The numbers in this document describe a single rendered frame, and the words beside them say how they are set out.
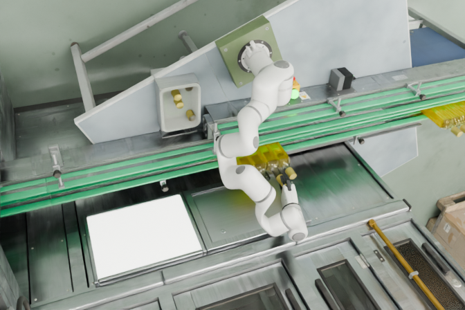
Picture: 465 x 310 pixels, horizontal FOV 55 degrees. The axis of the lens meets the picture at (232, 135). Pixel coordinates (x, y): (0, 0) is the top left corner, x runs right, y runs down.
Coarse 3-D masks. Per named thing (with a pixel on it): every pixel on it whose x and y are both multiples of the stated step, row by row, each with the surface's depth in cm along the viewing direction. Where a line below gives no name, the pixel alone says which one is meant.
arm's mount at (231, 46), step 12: (252, 24) 186; (264, 24) 183; (228, 36) 186; (240, 36) 183; (252, 36) 184; (264, 36) 186; (228, 48) 184; (240, 48) 186; (276, 48) 192; (228, 60) 188; (240, 60) 189; (276, 60) 196; (228, 72) 199; (240, 72) 194; (240, 84) 197
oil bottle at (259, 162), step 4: (256, 152) 201; (252, 156) 198; (256, 156) 199; (260, 156) 199; (252, 160) 197; (256, 160) 197; (260, 160) 197; (264, 160) 197; (256, 164) 195; (260, 164) 195; (264, 164) 195; (256, 168) 194; (260, 168) 194; (264, 168) 195
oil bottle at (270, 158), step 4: (260, 148) 203; (264, 148) 203; (268, 148) 203; (260, 152) 201; (264, 152) 201; (268, 152) 201; (272, 152) 201; (264, 156) 199; (268, 156) 199; (272, 156) 199; (268, 160) 197; (272, 160) 197; (276, 160) 197; (268, 164) 196; (272, 164) 196; (276, 164) 196; (268, 168) 197
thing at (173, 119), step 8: (168, 88) 182; (176, 88) 183; (184, 88) 193; (200, 88) 188; (160, 96) 183; (168, 96) 193; (184, 96) 196; (192, 96) 196; (200, 96) 190; (160, 104) 186; (168, 104) 195; (184, 104) 199; (192, 104) 199; (200, 104) 193; (168, 112) 198; (176, 112) 200; (184, 112) 201; (200, 112) 195; (168, 120) 199; (176, 120) 200; (184, 120) 200; (200, 120) 198; (168, 128) 196; (176, 128) 196; (184, 128) 197
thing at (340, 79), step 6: (336, 72) 218; (342, 72) 218; (348, 72) 219; (330, 78) 223; (336, 78) 217; (342, 78) 216; (348, 78) 217; (336, 84) 218; (342, 84) 218; (348, 84) 220; (336, 90) 219
